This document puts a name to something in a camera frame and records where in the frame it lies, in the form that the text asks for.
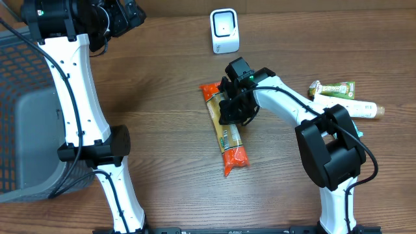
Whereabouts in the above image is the orange spaghetti pack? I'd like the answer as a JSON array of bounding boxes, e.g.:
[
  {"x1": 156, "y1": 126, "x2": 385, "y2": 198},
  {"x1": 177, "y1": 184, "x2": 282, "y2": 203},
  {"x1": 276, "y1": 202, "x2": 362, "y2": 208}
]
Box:
[{"x1": 199, "y1": 83, "x2": 250, "y2": 177}]

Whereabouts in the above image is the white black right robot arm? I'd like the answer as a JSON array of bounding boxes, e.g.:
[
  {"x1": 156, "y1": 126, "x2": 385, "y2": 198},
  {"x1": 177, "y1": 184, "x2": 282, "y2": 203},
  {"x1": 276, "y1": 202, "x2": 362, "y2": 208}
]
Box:
[{"x1": 218, "y1": 57, "x2": 366, "y2": 233}]

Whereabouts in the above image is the green yellow snack pouch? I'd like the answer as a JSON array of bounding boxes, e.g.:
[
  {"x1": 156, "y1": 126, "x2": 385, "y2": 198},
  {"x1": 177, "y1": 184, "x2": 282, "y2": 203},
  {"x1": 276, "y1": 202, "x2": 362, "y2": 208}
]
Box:
[{"x1": 308, "y1": 81, "x2": 356, "y2": 99}]

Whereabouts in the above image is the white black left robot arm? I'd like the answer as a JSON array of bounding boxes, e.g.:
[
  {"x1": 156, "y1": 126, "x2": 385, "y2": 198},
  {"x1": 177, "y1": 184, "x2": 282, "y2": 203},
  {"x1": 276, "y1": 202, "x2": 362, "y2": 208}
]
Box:
[{"x1": 21, "y1": 0, "x2": 148, "y2": 233}]

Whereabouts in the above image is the teal snack packet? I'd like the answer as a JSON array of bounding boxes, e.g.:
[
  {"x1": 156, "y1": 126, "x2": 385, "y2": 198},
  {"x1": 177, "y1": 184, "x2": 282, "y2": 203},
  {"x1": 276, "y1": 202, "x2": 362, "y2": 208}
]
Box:
[{"x1": 352, "y1": 122, "x2": 363, "y2": 138}]

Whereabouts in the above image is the white tube with gold cap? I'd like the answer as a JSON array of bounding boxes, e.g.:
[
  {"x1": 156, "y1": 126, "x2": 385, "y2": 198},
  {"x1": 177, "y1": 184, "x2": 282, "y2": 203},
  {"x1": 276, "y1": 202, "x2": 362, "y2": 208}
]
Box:
[{"x1": 313, "y1": 94, "x2": 385, "y2": 119}]

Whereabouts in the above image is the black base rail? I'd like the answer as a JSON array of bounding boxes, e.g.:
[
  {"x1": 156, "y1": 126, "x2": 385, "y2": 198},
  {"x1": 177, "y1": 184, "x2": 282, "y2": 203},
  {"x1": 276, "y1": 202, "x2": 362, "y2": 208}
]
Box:
[{"x1": 92, "y1": 225, "x2": 382, "y2": 234}]

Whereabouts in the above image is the grey plastic shopping basket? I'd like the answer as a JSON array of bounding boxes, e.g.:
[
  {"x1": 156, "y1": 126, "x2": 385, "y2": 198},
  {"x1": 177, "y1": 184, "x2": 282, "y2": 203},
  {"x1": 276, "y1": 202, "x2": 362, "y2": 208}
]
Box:
[{"x1": 1, "y1": 31, "x2": 94, "y2": 203}]

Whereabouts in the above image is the white barcode scanner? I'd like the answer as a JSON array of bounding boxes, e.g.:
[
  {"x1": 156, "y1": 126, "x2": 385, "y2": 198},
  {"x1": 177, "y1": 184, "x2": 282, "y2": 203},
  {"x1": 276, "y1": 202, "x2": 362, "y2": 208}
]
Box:
[{"x1": 210, "y1": 8, "x2": 240, "y2": 54}]

